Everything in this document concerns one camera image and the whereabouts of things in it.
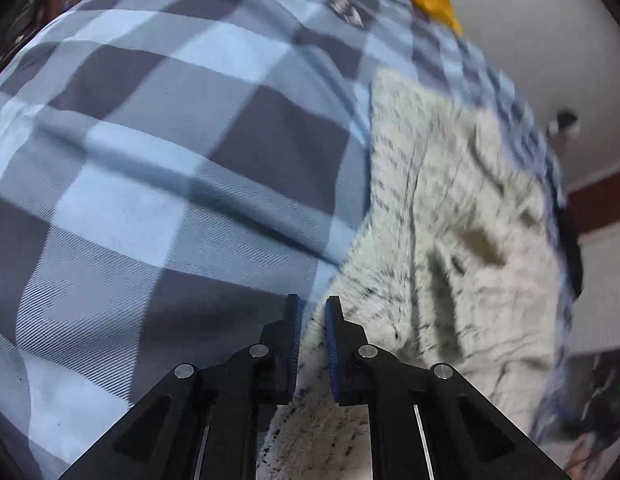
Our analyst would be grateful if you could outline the cream plaid shirt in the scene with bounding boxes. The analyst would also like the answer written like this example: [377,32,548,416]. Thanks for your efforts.
[254,66,566,480]

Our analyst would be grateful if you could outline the black garment on bed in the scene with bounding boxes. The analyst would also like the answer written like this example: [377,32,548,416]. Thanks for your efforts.
[555,206,584,299]

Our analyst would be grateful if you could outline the blue checkered bed sheet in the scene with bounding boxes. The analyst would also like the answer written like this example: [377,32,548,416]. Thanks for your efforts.
[0,0,573,479]

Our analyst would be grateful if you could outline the white standing lamp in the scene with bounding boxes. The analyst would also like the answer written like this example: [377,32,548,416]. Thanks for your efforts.
[546,108,581,139]

